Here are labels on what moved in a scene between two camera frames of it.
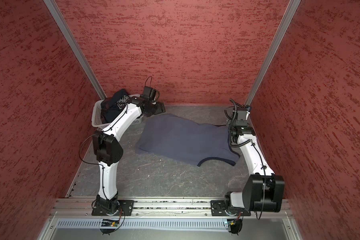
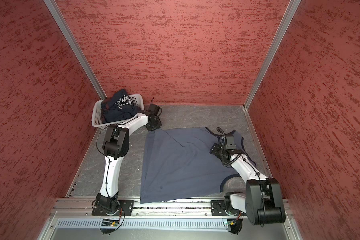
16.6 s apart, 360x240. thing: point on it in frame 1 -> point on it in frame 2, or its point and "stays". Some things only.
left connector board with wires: [108, 222] stays
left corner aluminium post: [79, 54] stays
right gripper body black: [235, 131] -> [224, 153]
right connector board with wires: [236, 225] stays
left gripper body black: [155, 109] -> [155, 124]
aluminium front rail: [68, 208] stays
